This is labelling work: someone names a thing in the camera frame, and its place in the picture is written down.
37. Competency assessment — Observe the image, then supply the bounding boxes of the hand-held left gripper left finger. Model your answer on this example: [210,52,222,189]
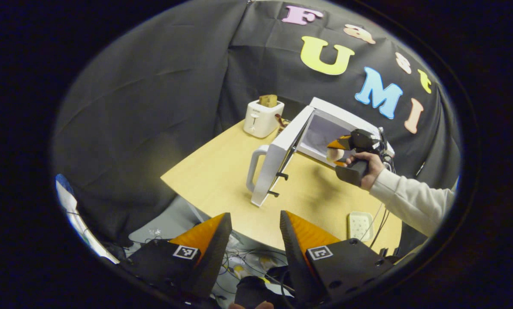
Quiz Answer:
[119,212,233,301]

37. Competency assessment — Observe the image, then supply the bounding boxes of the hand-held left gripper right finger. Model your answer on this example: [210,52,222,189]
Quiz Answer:
[280,210,394,305]

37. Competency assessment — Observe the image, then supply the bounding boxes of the white microwave oven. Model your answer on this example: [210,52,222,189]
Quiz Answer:
[246,97,395,207]

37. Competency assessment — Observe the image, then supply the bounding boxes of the pale dotted rectangular tray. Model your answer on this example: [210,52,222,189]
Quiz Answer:
[348,211,375,242]

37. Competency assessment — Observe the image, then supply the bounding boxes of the white toaster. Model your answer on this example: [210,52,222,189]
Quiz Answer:
[243,100,285,139]

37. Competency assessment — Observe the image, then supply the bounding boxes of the white panel with blue edge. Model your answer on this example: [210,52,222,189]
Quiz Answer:
[55,174,120,264]

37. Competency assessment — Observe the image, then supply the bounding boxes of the black backdrop cloth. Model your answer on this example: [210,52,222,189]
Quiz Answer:
[52,0,461,258]

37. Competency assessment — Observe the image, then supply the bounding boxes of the tangle of floor cables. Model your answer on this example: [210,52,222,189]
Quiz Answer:
[213,247,295,301]

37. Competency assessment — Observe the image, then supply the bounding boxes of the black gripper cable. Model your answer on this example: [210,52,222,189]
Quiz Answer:
[369,202,391,250]

